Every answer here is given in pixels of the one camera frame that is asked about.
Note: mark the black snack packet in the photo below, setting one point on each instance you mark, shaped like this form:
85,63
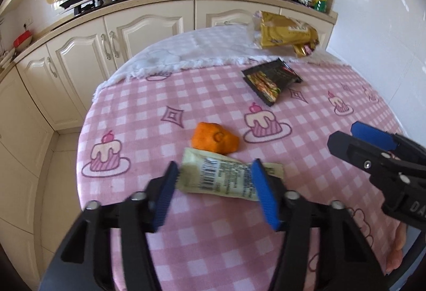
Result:
269,78

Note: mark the white wall socket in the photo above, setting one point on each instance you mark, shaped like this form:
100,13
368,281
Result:
28,22

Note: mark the pink checked tablecloth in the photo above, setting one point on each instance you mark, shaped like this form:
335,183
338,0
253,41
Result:
199,98

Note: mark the gold snack bag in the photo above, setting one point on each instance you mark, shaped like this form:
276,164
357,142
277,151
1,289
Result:
286,33

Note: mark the white fringed cloth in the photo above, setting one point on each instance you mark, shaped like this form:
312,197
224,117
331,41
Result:
206,44

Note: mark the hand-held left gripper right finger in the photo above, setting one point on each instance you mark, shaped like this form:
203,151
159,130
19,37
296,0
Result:
266,194

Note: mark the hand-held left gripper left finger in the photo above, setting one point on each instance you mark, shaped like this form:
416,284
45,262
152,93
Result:
164,194

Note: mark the stacked white dishes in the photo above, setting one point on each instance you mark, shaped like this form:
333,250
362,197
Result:
6,58

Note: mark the pale green barcode wrapper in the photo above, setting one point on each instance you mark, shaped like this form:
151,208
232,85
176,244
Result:
219,178

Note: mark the person's right hand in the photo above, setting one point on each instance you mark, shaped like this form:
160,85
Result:
397,244

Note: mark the red bowl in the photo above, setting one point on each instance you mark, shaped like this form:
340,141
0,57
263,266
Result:
23,38

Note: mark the cream base cabinets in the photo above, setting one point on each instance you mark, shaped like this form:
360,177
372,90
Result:
76,58

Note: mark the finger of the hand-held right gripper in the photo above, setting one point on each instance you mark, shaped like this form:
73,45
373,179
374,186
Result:
372,134
356,151

